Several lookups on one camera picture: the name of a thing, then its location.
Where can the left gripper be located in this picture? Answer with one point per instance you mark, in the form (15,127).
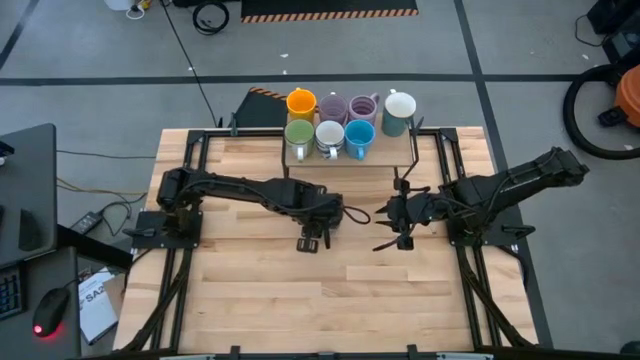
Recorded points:
(322,210)

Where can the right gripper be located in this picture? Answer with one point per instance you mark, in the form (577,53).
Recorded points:
(417,212)

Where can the light blue mug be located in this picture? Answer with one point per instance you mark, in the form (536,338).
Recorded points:
(359,134)

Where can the white navy patterned mug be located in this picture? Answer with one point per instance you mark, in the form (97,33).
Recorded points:
(329,134)

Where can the lilac ribbed bubble mug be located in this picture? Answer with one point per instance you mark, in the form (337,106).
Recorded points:
(363,108)

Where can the large teal mug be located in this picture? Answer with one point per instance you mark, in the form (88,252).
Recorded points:
(400,105)

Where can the purple striped white mug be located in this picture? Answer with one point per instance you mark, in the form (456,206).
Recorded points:
(333,108)

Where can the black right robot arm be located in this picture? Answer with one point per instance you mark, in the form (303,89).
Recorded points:
(520,180)

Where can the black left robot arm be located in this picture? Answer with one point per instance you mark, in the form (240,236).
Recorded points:
(240,187)

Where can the orange mug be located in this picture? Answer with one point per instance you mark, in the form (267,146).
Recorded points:
(301,105)

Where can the small black hazard-striped mat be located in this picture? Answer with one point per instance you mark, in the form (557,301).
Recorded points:
(260,110)

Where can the large black hazard-striped mat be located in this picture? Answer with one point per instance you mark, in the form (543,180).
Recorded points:
(325,7)

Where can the black power adapter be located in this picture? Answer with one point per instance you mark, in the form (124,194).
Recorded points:
(87,222)

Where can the white printed booklet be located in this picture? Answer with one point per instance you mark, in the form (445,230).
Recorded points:
(95,310)

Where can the dark grey desk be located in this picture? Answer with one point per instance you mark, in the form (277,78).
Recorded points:
(30,175)
(60,270)

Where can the orange vacuum cleaner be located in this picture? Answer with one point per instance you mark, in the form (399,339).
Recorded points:
(631,95)

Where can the black computer mouse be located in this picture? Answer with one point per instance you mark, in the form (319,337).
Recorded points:
(50,312)

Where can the black equipment case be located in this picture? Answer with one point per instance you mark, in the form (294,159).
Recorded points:
(617,20)

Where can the white bucket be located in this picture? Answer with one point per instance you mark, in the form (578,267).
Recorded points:
(119,4)

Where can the black keyboard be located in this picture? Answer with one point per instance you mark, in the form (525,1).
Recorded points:
(10,295)

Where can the black metal table frame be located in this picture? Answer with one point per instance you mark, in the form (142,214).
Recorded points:
(215,132)

